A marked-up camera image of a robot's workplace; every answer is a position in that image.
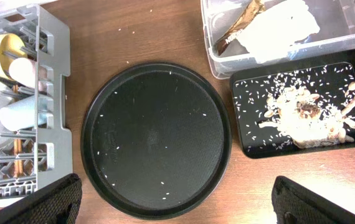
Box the pink cup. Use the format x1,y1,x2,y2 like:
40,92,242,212
9,58,47,91

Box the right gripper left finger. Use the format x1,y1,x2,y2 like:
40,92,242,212
0,173,82,224

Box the wooden chopstick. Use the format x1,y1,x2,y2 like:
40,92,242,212
12,84,24,179

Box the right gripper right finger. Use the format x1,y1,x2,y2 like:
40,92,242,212
272,175,355,224

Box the clear plastic bin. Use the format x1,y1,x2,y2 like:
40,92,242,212
201,0,355,80

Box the white napkin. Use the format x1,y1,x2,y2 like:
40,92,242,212
237,0,320,63

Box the black rectangular tray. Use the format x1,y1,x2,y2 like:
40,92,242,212
230,50,355,159

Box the round black tray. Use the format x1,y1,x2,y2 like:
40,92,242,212
80,62,232,220

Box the yellow bowl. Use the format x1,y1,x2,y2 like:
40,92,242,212
0,33,27,81

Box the grey dishwasher rack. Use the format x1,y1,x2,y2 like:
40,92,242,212
0,4,72,207

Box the gold snack wrapper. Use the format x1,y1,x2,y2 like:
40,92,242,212
214,0,265,56

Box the blue cup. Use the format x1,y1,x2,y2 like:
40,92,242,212
0,95,50,131

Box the food scraps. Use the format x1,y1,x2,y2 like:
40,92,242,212
259,86,355,149

